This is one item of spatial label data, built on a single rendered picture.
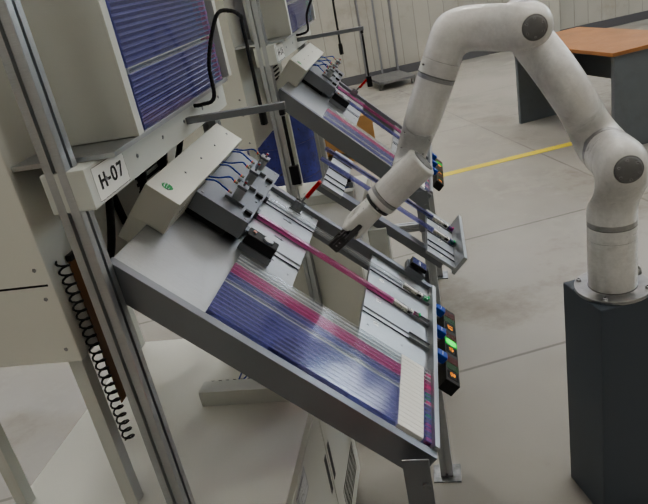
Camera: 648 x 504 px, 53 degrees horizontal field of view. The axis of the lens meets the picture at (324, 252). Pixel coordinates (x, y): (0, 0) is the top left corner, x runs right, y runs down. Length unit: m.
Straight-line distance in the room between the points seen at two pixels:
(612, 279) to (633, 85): 3.49
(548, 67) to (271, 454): 1.08
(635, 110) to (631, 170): 3.63
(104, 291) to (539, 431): 1.70
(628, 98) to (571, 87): 3.58
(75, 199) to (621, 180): 1.16
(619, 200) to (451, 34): 0.56
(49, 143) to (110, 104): 0.15
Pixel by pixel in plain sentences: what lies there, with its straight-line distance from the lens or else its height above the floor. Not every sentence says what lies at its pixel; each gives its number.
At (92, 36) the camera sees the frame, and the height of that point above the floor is 1.57.
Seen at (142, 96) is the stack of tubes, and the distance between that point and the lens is 1.28.
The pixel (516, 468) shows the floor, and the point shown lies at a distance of 2.34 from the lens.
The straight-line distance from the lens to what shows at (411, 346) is 1.57.
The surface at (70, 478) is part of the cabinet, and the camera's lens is 1.73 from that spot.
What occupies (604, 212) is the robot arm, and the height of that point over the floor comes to 0.94.
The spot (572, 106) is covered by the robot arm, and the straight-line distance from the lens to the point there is 1.62.
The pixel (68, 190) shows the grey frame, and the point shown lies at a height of 1.35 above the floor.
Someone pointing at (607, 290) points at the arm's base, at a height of 0.72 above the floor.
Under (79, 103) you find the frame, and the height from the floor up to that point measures 1.46.
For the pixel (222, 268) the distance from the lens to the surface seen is 1.37.
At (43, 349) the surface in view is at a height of 1.03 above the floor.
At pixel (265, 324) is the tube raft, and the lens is 1.28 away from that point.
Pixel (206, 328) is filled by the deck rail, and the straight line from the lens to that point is 1.21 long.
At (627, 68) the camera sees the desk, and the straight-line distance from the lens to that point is 5.13.
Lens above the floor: 1.60
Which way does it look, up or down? 23 degrees down
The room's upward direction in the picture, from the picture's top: 11 degrees counter-clockwise
